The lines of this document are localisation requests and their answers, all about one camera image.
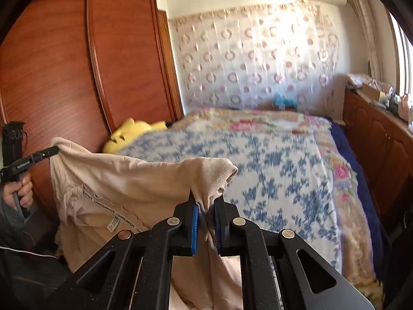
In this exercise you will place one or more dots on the blue floral bed sheet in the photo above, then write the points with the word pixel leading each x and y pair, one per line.
pixel 274 184

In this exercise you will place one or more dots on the person's left hand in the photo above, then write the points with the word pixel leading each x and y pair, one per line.
pixel 24 190

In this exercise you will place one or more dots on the sheer circle-pattern curtain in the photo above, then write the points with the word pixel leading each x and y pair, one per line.
pixel 258 55

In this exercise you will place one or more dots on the pink bottle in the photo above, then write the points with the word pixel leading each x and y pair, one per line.
pixel 405 106

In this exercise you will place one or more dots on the long wooden cabinet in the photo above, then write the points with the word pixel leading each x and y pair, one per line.
pixel 377 142

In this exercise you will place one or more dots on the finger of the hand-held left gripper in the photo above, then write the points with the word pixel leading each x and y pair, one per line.
pixel 45 153

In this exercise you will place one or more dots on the open cardboard box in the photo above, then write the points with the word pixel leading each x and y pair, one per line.
pixel 371 92

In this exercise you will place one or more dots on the navy blue bed cover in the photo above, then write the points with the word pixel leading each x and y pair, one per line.
pixel 358 168

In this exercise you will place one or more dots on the wooden slatted wardrobe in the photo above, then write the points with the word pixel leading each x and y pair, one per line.
pixel 80 71

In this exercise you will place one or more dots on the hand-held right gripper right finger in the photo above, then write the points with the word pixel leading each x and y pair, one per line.
pixel 220 232

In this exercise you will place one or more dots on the person's dark jacket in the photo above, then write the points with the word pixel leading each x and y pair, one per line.
pixel 29 274

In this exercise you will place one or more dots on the wood-framed window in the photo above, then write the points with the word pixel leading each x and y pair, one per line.
pixel 403 61

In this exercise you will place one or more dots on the blue tissue pack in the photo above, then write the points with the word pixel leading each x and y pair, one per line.
pixel 284 101

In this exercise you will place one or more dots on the person's left forearm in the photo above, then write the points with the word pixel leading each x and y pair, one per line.
pixel 11 216

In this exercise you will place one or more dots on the white patterned window curtain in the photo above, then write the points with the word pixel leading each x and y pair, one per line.
pixel 364 22

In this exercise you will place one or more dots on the pink floral blanket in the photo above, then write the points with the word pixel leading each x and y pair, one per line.
pixel 343 174

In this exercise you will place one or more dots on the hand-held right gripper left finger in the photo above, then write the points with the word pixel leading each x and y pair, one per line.
pixel 194 229

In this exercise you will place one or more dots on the beige printed T-shirt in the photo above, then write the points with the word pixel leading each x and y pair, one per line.
pixel 129 184

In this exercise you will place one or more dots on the folded floral cloth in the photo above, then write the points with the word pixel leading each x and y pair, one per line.
pixel 361 79

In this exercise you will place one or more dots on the yellow plush toy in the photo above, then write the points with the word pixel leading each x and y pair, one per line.
pixel 135 132

